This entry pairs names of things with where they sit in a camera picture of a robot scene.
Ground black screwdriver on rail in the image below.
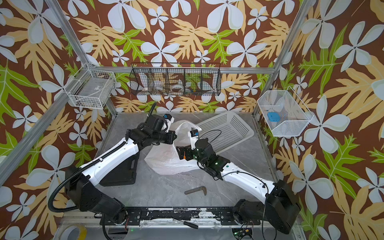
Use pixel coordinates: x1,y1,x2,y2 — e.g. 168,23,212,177
172,218,199,230

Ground black wire basket centre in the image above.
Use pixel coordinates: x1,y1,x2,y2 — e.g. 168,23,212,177
129,63,222,96

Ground white plastic bag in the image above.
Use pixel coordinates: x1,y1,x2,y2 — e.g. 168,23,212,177
145,120,202,175

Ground white wire basket right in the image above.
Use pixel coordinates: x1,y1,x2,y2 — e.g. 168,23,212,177
257,87,314,138

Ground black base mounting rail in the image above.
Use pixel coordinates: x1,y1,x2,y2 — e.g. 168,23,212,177
101,202,264,226

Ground blue object in basket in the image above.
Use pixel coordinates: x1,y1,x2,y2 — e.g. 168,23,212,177
267,112,281,123

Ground black tool case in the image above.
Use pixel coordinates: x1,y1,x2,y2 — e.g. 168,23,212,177
100,153,140,187

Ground white wire basket left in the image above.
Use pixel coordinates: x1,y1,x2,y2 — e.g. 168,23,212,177
65,64,116,110

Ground white wire basket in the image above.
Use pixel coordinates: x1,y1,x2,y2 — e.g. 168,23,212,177
65,64,116,110
257,87,314,138

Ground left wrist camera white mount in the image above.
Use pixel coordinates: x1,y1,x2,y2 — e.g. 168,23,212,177
162,114,175,133

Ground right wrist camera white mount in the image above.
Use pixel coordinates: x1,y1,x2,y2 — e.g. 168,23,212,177
190,128,200,150

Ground brown L-shaped metal piece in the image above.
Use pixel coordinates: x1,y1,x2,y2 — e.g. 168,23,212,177
184,186,207,196

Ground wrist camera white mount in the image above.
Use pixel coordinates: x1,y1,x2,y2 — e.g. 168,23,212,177
190,128,200,150
162,114,175,133

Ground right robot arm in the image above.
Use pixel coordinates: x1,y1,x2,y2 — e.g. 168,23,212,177
176,139,301,235

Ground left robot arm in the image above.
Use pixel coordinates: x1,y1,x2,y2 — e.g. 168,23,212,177
48,114,177,225

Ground white plastic perforated basket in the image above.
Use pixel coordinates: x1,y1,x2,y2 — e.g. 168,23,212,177
197,112,255,155

